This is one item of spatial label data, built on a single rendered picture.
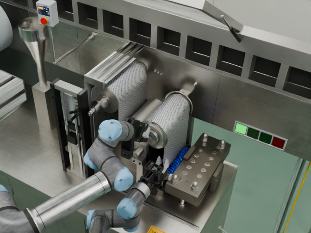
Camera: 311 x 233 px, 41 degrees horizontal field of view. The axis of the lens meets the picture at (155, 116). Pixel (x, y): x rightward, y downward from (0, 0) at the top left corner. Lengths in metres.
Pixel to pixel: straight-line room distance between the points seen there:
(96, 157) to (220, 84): 0.71
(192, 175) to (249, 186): 1.45
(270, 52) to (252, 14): 2.62
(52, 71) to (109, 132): 1.14
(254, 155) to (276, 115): 1.74
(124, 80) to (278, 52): 0.67
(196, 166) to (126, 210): 0.48
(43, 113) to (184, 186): 0.90
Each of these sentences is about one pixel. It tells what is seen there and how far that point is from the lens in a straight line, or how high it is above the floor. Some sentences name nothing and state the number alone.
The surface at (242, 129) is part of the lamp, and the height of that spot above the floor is 1.18.
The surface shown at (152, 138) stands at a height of 1.25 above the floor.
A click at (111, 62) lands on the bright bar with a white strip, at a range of 1.91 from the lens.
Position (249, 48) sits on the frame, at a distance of 1.77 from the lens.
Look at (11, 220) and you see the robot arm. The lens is 1.36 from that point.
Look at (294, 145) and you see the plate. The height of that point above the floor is 1.20.
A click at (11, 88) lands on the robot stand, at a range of 0.77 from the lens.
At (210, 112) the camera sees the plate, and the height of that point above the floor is 1.21.
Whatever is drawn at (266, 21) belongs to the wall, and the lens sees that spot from 4.34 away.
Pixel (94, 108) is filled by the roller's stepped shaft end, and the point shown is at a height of 1.35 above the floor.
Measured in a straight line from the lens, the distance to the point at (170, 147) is 1.88.
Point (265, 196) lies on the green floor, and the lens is 3.33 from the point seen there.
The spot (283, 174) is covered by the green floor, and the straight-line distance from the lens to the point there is 3.53.
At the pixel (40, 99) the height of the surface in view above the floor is 1.11.
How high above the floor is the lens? 2.47
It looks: 40 degrees down
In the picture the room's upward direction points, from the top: 3 degrees clockwise
